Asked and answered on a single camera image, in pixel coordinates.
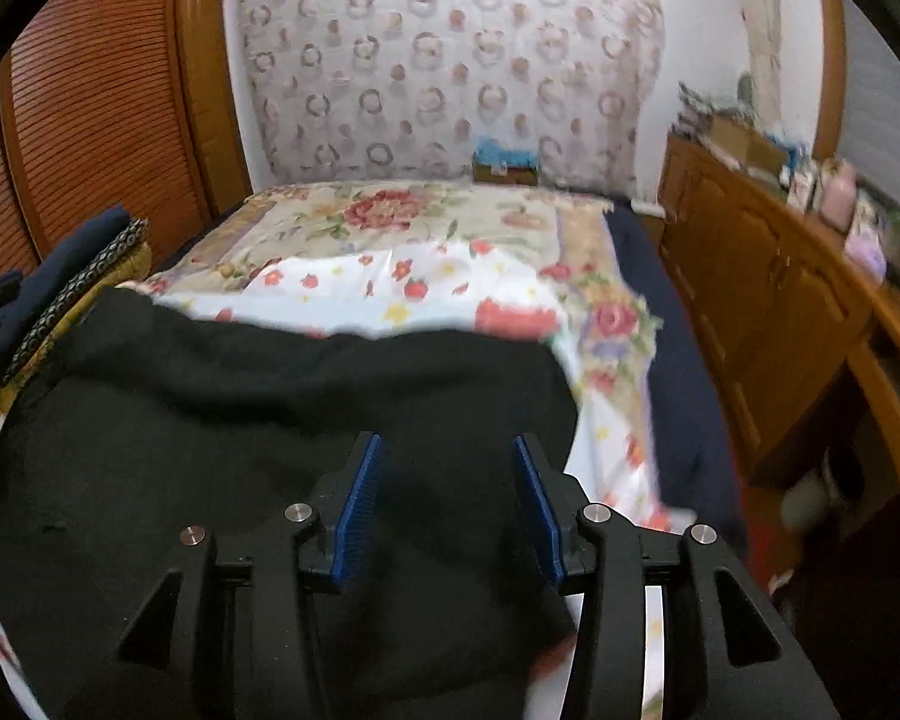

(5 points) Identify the strawberry print white blanket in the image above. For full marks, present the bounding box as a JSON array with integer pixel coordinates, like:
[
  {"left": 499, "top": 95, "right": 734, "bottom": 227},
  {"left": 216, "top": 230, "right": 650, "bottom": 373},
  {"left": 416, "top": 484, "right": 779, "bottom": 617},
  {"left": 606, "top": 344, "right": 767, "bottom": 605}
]
[{"left": 0, "top": 236, "right": 680, "bottom": 713}]

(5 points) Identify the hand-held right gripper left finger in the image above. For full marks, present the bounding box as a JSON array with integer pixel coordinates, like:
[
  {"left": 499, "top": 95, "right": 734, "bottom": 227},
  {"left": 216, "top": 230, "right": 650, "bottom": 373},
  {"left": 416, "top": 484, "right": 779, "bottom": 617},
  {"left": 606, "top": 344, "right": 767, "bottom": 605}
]
[{"left": 30, "top": 431, "right": 385, "bottom": 720}]

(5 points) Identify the gold patterned folded cloth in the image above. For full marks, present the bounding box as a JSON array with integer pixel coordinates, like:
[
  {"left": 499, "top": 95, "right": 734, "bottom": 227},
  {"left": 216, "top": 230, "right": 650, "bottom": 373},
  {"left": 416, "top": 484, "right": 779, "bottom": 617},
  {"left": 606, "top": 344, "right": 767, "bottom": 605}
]
[{"left": 0, "top": 216, "right": 155, "bottom": 391}]

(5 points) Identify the black printed t-shirt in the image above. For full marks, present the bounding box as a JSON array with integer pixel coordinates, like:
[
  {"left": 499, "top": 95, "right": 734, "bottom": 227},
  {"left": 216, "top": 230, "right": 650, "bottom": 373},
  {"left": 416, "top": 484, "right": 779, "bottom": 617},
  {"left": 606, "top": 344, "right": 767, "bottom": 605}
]
[{"left": 0, "top": 286, "right": 582, "bottom": 720}]

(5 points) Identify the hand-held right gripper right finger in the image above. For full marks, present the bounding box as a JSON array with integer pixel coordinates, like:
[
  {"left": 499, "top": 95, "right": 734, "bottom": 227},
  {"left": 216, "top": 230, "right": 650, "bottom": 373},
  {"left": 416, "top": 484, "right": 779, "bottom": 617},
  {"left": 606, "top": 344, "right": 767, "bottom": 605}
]
[{"left": 511, "top": 433, "right": 845, "bottom": 720}]

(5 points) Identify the beige tied curtain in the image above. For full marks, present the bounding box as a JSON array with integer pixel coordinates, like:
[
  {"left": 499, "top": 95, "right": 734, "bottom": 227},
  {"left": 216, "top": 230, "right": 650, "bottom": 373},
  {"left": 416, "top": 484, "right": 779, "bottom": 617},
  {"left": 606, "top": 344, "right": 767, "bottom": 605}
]
[{"left": 720, "top": 0, "right": 785, "bottom": 136}]

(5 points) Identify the circle-patterned sheer curtain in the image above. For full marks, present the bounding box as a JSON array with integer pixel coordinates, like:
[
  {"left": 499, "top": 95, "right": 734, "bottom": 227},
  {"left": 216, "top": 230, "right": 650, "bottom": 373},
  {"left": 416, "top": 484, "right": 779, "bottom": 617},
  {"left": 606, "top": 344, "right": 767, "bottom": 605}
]
[{"left": 225, "top": 0, "right": 665, "bottom": 192}]

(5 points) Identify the stack of folded towels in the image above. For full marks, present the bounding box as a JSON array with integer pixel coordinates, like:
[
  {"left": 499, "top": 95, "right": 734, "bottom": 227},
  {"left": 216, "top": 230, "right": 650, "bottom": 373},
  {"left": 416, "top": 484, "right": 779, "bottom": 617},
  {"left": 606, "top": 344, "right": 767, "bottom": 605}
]
[{"left": 675, "top": 82, "right": 721, "bottom": 137}]

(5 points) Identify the grey window blind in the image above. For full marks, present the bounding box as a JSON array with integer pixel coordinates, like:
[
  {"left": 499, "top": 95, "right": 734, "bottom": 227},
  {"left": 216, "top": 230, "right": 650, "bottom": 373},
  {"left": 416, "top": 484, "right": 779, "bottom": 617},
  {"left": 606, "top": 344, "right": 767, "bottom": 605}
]
[{"left": 832, "top": 0, "right": 900, "bottom": 203}]

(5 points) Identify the wooden louvered wardrobe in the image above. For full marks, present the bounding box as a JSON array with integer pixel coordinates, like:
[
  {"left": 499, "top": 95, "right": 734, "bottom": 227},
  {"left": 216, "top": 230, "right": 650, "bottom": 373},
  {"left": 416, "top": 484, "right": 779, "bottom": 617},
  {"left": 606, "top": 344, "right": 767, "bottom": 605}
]
[{"left": 0, "top": 0, "right": 252, "bottom": 421}]

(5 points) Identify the pink thermos jug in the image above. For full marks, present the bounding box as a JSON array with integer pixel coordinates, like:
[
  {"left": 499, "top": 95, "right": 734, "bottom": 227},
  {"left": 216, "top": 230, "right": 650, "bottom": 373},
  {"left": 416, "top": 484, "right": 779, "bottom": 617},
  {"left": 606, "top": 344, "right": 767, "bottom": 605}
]
[{"left": 821, "top": 161, "right": 860, "bottom": 233}]

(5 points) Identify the navy bed sheet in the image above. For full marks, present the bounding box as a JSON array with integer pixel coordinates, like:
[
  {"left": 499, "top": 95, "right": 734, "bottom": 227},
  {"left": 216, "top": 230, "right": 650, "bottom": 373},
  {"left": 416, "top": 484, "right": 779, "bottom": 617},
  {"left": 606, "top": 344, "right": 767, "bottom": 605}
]
[{"left": 604, "top": 199, "right": 751, "bottom": 563}]

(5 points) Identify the purple tissue pack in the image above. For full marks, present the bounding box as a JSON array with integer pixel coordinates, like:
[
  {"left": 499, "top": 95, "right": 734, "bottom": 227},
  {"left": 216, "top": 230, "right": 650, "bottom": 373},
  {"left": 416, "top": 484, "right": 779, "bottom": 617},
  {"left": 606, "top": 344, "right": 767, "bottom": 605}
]
[{"left": 844, "top": 221, "right": 893, "bottom": 282}]

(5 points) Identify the floral bedsheet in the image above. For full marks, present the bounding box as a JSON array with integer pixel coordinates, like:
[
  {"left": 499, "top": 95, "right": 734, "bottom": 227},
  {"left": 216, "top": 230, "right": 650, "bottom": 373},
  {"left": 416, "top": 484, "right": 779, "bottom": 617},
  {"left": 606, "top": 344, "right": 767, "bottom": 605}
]
[{"left": 146, "top": 180, "right": 665, "bottom": 421}]

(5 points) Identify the flat brown cardboard box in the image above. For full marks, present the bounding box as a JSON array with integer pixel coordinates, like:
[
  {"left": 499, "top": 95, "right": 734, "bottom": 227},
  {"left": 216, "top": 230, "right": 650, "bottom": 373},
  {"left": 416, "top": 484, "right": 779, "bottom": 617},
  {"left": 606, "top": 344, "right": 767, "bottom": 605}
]
[{"left": 709, "top": 114, "right": 792, "bottom": 179}]

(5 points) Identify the stack of folded dark clothes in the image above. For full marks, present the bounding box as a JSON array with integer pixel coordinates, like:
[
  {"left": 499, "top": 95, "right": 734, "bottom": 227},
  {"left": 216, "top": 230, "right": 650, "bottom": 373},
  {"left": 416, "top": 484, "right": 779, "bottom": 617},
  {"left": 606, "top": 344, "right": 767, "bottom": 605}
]
[{"left": 0, "top": 202, "right": 132, "bottom": 383}]

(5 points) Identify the wooden sideboard cabinet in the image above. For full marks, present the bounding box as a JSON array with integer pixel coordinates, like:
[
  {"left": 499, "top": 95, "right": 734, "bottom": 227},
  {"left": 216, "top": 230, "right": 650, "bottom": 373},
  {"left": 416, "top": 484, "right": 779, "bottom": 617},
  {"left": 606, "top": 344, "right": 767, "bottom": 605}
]
[{"left": 656, "top": 127, "right": 900, "bottom": 496}]

